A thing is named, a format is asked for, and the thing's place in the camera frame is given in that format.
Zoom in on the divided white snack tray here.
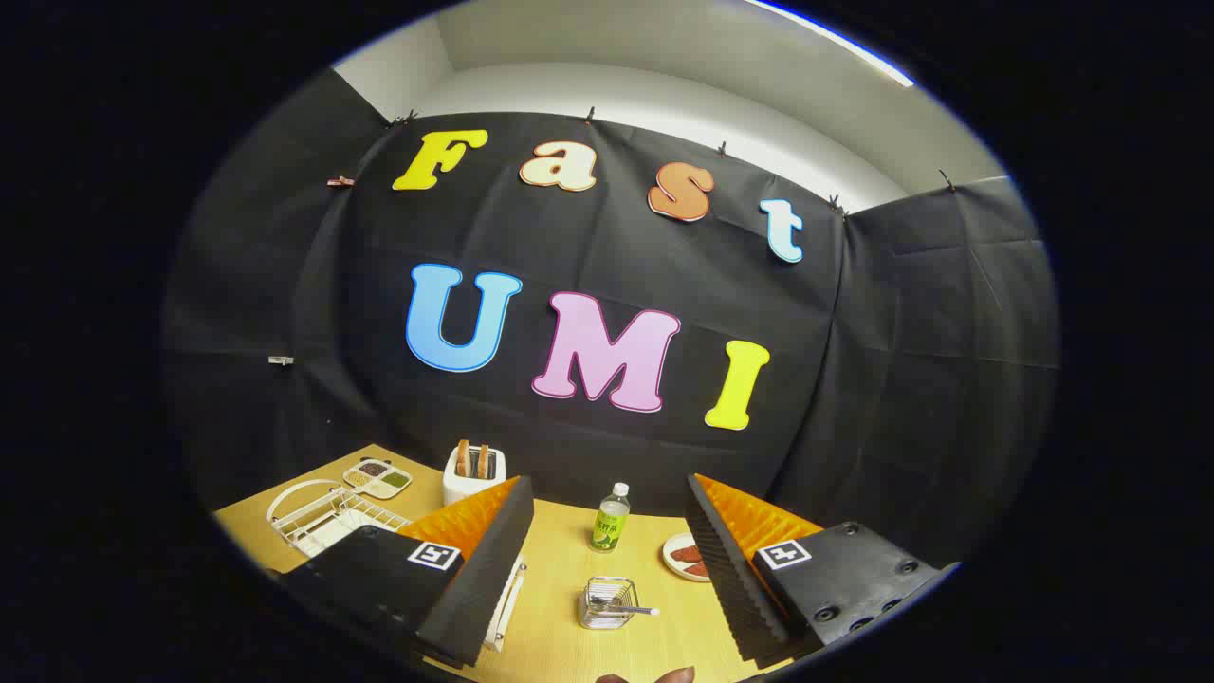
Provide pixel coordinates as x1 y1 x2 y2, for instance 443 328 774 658
342 459 414 501

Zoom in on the cream dish with meat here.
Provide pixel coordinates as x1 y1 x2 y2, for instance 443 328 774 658
661 531 712 582

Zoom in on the white toaster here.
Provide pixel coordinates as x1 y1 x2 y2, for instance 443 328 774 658
443 444 507 507

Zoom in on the green label drink bottle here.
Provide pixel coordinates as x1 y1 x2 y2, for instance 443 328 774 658
590 482 632 554

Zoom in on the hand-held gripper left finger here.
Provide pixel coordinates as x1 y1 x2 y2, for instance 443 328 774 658
268 476 535 670

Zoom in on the metal wire basket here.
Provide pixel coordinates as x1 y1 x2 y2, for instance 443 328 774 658
579 576 638 631

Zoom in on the white wire dish rack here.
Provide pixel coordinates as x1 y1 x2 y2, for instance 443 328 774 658
266 479 527 653

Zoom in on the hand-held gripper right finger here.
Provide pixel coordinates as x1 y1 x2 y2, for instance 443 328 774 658
685 473 961 665

